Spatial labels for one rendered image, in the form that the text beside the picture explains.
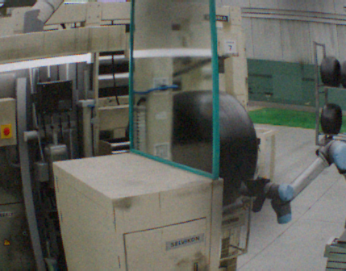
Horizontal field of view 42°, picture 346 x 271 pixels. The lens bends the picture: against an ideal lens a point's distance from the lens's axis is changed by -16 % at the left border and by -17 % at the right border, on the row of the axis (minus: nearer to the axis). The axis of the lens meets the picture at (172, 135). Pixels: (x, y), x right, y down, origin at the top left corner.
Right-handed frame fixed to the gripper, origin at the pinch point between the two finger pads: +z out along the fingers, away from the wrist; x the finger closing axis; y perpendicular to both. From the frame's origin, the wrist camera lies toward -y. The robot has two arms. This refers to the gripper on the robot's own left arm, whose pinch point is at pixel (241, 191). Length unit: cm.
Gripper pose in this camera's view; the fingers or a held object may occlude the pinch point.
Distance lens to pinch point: 244.8
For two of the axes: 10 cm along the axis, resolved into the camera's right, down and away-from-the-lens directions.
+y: -0.8, -9.9, -0.7
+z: -5.4, -0.1, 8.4
